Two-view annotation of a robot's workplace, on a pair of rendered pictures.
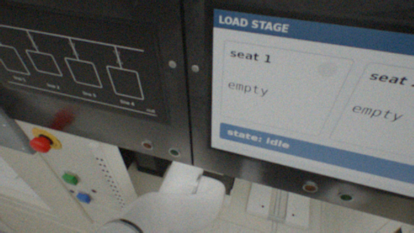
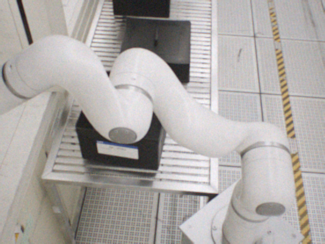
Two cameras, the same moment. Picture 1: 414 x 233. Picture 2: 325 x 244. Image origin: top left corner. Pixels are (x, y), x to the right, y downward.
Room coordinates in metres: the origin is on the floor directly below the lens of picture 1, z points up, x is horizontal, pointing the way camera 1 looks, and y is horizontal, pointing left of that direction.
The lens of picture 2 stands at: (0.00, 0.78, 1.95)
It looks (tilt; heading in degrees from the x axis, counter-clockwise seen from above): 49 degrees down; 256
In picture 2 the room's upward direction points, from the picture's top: 2 degrees clockwise
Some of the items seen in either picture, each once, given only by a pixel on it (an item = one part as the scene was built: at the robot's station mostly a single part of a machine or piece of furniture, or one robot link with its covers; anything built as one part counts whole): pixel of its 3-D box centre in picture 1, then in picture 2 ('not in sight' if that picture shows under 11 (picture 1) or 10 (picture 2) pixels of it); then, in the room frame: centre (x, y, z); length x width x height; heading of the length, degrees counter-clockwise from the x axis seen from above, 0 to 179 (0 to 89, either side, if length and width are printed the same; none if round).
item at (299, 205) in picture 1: (279, 193); not in sight; (0.48, -0.27, 0.89); 0.22 x 0.21 x 0.04; 163
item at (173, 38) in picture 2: not in sight; (156, 46); (-0.29, -0.55, 0.83); 0.29 x 0.29 x 0.13; 74
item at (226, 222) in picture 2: not in sight; (246, 218); (-0.38, 0.29, 0.85); 0.19 x 0.19 x 0.18
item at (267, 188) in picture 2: not in sight; (262, 190); (-0.37, 0.33, 1.07); 0.19 x 0.12 x 0.24; 73
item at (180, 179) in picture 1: (180, 188); not in sight; (0.33, 0.07, 1.20); 0.13 x 0.09 x 0.08; 163
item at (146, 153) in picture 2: not in sight; (127, 119); (-0.10, -0.16, 0.85); 0.28 x 0.28 x 0.17; 67
